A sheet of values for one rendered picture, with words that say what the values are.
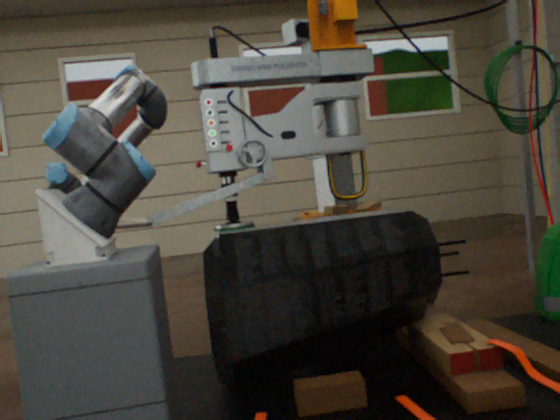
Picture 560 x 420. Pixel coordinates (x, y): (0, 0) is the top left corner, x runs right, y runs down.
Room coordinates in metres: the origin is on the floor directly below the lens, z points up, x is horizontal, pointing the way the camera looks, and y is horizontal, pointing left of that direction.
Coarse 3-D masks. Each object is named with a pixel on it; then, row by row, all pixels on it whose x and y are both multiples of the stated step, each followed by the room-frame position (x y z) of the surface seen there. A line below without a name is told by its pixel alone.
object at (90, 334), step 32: (128, 256) 1.58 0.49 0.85; (160, 256) 1.87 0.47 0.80; (32, 288) 1.45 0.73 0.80; (64, 288) 1.46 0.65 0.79; (96, 288) 1.47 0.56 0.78; (128, 288) 1.49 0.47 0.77; (160, 288) 1.73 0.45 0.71; (32, 320) 1.45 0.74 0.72; (64, 320) 1.46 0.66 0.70; (96, 320) 1.47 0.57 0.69; (128, 320) 1.49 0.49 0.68; (160, 320) 1.61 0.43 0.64; (32, 352) 1.44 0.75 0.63; (64, 352) 1.46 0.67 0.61; (96, 352) 1.47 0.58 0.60; (128, 352) 1.48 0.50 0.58; (160, 352) 1.51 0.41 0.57; (32, 384) 1.44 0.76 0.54; (64, 384) 1.46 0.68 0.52; (96, 384) 1.47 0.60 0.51; (128, 384) 1.48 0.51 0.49; (160, 384) 1.50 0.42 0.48; (32, 416) 1.44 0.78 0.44; (64, 416) 1.45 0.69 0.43; (96, 416) 1.47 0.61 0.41; (128, 416) 1.48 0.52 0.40; (160, 416) 1.49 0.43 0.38
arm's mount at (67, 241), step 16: (48, 192) 1.60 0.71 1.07; (48, 208) 1.52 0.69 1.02; (64, 208) 1.56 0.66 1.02; (48, 224) 1.52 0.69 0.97; (64, 224) 1.53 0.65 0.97; (80, 224) 1.53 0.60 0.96; (48, 240) 1.52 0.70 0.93; (64, 240) 1.53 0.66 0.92; (80, 240) 1.53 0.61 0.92; (96, 240) 1.54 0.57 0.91; (112, 240) 1.70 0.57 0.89; (48, 256) 1.54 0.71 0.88; (64, 256) 1.52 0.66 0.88; (80, 256) 1.53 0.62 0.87; (96, 256) 1.54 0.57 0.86
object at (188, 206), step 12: (240, 180) 2.84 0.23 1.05; (252, 180) 2.74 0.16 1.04; (264, 180) 2.76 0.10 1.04; (216, 192) 2.70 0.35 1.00; (228, 192) 2.71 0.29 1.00; (180, 204) 2.77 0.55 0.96; (192, 204) 2.67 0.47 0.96; (204, 204) 2.69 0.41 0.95; (156, 216) 2.63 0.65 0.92; (168, 216) 2.65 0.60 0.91
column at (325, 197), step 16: (304, 48) 3.56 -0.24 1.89; (320, 160) 3.53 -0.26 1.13; (336, 160) 3.47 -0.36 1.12; (320, 176) 3.54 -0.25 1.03; (336, 176) 3.46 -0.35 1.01; (352, 176) 3.54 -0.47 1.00; (320, 192) 3.56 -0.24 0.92; (352, 192) 3.53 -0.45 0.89; (320, 208) 3.57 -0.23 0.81; (352, 208) 3.52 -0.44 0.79
